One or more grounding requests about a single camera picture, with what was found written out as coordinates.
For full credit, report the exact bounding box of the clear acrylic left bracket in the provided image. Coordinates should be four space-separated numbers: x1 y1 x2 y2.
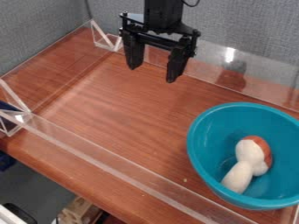
0 79 31 137

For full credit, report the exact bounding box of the blue plastic bowl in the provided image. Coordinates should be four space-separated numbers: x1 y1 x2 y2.
186 102 299 210

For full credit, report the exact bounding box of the clear acrylic corner bracket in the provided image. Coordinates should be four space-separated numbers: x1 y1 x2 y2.
89 20 122 52

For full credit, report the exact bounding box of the wooden block under table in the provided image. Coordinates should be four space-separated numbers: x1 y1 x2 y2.
58 197 102 224

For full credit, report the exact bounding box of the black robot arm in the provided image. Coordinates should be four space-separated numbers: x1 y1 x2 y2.
118 0 201 83

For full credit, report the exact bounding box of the clear acrylic front barrier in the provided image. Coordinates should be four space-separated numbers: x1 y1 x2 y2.
0 110 257 224

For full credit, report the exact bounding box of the black white object bottom left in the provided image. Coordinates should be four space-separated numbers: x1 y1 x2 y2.
0 203 37 224

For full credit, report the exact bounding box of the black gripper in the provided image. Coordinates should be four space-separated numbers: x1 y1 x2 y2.
118 11 200 83

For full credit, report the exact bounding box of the blue object at left edge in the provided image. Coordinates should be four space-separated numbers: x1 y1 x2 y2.
0 100 18 172

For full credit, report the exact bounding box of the clear acrylic back barrier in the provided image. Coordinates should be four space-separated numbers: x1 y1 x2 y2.
116 31 299 113

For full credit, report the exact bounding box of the clear acrylic barrier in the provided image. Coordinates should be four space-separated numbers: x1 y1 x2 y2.
0 110 257 224
116 31 299 113

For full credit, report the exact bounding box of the white brown toy mushroom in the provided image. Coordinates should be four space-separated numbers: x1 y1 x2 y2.
220 136 272 194

